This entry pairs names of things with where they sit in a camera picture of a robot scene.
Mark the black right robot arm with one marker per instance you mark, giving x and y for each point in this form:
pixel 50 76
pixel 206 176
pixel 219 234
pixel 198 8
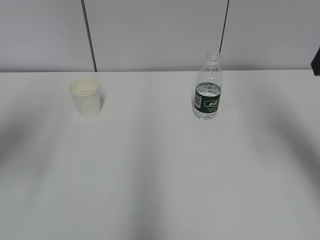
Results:
pixel 315 64

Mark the clear water bottle green label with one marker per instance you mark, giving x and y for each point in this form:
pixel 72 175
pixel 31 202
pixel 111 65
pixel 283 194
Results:
pixel 208 88

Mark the white paper cup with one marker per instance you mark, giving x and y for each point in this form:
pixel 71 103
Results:
pixel 85 92

